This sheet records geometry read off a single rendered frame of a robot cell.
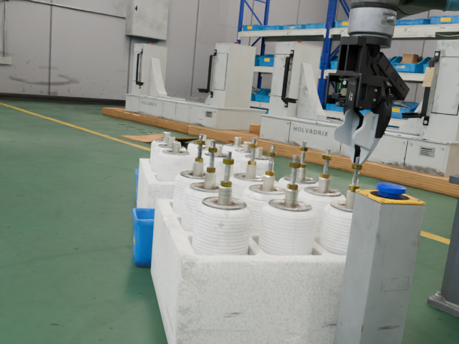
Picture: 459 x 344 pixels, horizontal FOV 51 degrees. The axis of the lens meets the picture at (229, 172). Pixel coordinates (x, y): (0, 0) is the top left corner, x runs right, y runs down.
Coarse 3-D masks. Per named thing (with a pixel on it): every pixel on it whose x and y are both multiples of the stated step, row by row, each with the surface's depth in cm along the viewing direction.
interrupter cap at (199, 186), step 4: (192, 184) 92; (196, 184) 92; (200, 184) 93; (216, 184) 94; (220, 184) 94; (192, 188) 89; (196, 188) 88; (200, 188) 88; (204, 188) 89; (216, 188) 91; (216, 192) 88
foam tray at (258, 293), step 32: (160, 224) 99; (160, 256) 97; (192, 256) 75; (224, 256) 76; (256, 256) 77; (288, 256) 79; (320, 256) 80; (160, 288) 95; (192, 288) 73; (224, 288) 75; (256, 288) 76; (288, 288) 78; (320, 288) 79; (192, 320) 74; (224, 320) 76; (256, 320) 77; (288, 320) 79; (320, 320) 80
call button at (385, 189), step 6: (378, 186) 67; (384, 186) 66; (390, 186) 66; (396, 186) 66; (402, 186) 67; (378, 192) 68; (384, 192) 67; (390, 192) 66; (396, 192) 66; (402, 192) 66
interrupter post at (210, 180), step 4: (208, 176) 90; (212, 176) 90; (216, 176) 91; (204, 180) 91; (208, 180) 90; (212, 180) 90; (204, 184) 91; (208, 184) 90; (212, 184) 90; (208, 188) 90; (212, 188) 90
